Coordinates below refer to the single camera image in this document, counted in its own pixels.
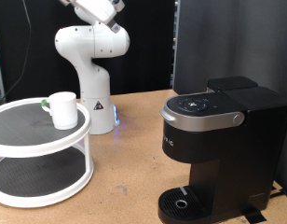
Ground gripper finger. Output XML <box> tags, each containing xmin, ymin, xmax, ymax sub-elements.
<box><xmin>106</xmin><ymin>19</ymin><xmax>122</xmax><ymax>35</ymax></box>

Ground black Keurig coffee machine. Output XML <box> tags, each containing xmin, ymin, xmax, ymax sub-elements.
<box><xmin>157</xmin><ymin>85</ymin><xmax>287</xmax><ymax>224</ymax></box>

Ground white plastic mug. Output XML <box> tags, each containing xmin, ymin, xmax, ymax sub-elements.
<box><xmin>40</xmin><ymin>91</ymin><xmax>78</xmax><ymax>131</ymax></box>

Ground black tape strip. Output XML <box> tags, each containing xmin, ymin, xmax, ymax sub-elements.
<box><xmin>241</xmin><ymin>207</ymin><xmax>267</xmax><ymax>224</ymax></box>

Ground black hanging cable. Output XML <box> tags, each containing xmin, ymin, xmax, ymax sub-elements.
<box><xmin>0</xmin><ymin>0</ymin><xmax>33</xmax><ymax>105</ymax></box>

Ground clear water reservoir black lid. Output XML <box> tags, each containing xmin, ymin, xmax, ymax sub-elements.
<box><xmin>206</xmin><ymin>76</ymin><xmax>259</xmax><ymax>93</ymax></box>

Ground white two-tier turntable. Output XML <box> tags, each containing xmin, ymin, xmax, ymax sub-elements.
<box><xmin>0</xmin><ymin>97</ymin><xmax>95</xmax><ymax>209</ymax></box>

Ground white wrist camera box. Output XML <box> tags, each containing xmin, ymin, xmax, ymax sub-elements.
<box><xmin>111</xmin><ymin>0</ymin><xmax>126</xmax><ymax>13</ymax></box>

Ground dark grey partition panel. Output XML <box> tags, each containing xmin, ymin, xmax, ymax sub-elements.
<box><xmin>172</xmin><ymin>0</ymin><xmax>287</xmax><ymax>198</ymax></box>

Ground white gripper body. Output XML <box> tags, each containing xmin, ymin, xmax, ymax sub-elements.
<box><xmin>70</xmin><ymin>0</ymin><xmax>117</xmax><ymax>24</ymax></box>

